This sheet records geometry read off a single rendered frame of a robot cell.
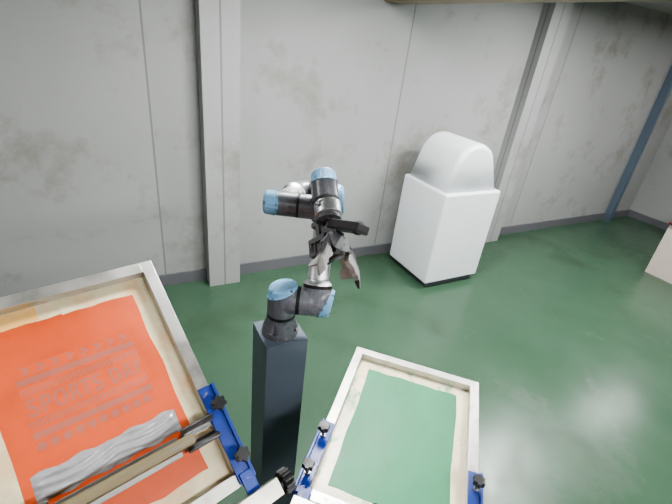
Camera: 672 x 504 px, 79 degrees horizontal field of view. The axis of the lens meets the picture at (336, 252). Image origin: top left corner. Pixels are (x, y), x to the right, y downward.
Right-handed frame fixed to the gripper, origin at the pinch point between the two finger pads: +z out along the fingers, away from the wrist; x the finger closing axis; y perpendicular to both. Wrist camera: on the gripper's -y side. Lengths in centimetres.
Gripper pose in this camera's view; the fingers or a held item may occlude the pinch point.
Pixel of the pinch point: (342, 281)
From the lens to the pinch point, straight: 101.7
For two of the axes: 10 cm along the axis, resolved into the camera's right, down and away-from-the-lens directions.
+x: -6.7, -2.7, -6.9
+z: 1.1, 8.8, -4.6
